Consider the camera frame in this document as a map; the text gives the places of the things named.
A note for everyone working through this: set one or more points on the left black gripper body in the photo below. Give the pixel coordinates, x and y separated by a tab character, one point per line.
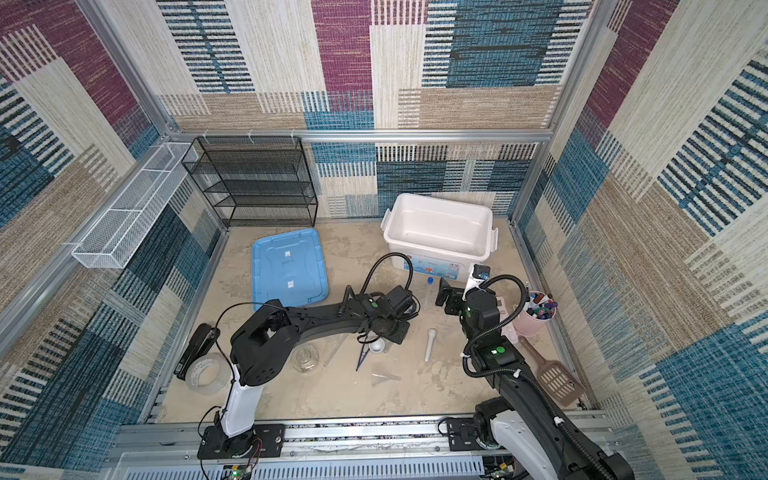
396	330

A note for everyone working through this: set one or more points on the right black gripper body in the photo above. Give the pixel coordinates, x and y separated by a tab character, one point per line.
456	306

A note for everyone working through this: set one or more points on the white plastic storage bin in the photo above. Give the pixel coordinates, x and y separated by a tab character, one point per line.
442	238

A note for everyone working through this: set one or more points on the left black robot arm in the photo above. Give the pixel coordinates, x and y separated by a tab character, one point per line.
262	346

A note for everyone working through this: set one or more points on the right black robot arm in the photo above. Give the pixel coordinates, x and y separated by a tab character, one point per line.
528	396

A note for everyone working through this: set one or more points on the small white mortar bowl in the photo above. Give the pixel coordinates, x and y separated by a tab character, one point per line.
378	346

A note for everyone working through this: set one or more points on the white ceramic pestle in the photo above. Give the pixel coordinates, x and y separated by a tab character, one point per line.
431	336

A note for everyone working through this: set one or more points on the blue plastic tweezers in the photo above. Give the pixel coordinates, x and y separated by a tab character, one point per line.
364	350

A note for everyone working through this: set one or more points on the pink pen cup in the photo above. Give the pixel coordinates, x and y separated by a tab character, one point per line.
539	309

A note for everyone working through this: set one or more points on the brown slotted plastic scoop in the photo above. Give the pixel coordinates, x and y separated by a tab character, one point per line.
554	377

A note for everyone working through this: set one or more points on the blue plastic bin lid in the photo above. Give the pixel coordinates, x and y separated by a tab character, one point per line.
289	267

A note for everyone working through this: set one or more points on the black stapler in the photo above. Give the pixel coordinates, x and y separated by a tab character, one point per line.
200	343

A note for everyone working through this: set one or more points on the clear tape roll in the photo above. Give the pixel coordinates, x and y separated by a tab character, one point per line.
208	374

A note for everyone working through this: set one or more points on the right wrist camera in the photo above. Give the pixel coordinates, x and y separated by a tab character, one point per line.
478	274

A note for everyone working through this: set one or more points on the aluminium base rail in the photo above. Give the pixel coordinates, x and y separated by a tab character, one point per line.
453	446

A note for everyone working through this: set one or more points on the black wire shelf rack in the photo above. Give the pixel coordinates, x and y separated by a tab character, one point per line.
254	181

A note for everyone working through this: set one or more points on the white wire mesh basket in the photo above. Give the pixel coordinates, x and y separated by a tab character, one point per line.
118	233

